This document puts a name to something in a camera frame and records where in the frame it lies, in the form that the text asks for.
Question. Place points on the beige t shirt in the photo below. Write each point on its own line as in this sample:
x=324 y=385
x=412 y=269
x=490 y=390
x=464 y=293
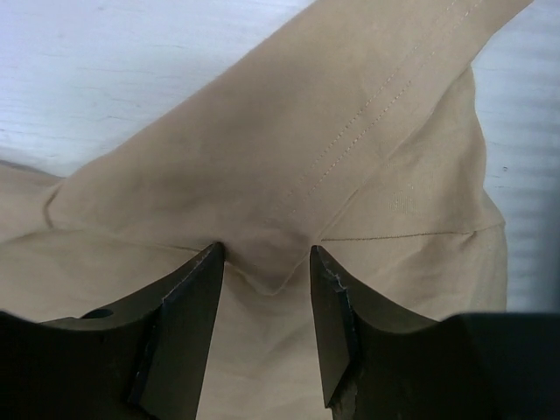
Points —
x=352 y=127

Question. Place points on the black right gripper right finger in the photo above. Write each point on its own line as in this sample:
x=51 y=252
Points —
x=379 y=360

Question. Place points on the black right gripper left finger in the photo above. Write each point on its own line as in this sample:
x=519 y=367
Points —
x=143 y=356

